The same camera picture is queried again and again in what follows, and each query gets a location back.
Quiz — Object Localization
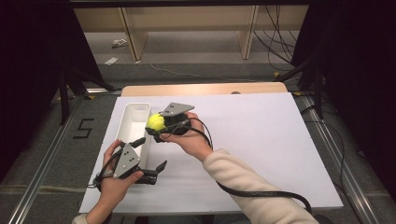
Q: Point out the white floor cable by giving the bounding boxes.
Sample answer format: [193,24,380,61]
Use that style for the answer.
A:
[148,63,260,84]

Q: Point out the black metal stand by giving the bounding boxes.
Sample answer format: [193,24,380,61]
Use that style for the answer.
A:
[275,55,325,119]
[57,65,117,126]

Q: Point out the small white floor device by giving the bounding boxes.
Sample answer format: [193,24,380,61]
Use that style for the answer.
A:
[111,37,129,49]

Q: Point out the thick black gripper cable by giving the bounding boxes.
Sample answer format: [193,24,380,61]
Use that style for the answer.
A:
[185,117,313,215]

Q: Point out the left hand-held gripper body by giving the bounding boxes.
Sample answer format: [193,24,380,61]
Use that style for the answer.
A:
[113,142,160,186]

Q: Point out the white plastic container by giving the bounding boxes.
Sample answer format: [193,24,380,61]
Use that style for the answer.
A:
[116,102,153,171]

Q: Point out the aluminium floor rail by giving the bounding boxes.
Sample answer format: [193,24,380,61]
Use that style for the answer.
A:
[298,95,381,224]
[7,95,82,224]

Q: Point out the white table cover sheet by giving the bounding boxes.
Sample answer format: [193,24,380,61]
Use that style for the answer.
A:
[78,91,344,216]

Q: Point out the black hanging cables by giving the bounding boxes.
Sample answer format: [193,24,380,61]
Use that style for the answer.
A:
[253,4,301,65]

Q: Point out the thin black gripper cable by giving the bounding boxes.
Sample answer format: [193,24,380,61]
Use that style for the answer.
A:
[87,146,125,191]

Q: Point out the person's left hand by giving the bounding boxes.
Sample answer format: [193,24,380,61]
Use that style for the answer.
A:
[98,139,145,203]

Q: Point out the black curtain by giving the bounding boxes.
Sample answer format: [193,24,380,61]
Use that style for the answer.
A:
[290,0,396,194]
[0,0,105,183]

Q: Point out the yellow tennis ball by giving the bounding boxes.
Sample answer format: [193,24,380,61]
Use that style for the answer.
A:
[146,113,166,132]

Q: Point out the light wooden desk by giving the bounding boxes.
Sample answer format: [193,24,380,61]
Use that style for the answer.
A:
[74,5,310,62]

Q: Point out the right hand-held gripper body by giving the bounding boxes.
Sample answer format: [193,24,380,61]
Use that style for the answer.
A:
[159,102,196,136]

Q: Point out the person's right hand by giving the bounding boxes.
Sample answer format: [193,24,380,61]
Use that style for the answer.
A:
[159,111,215,162]

